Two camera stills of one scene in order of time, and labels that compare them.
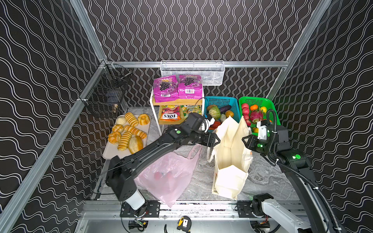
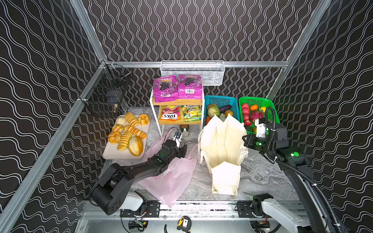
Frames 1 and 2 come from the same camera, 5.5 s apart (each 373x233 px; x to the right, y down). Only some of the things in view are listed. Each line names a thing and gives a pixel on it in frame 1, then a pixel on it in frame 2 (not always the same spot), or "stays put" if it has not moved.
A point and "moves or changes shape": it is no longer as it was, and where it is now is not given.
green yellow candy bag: (189, 108) stays put
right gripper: (253, 142) stays put
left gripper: (206, 138) to (179, 150)
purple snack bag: (190, 87) stays put
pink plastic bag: (167, 178) stays put
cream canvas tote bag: (231, 158) moves or changes shape
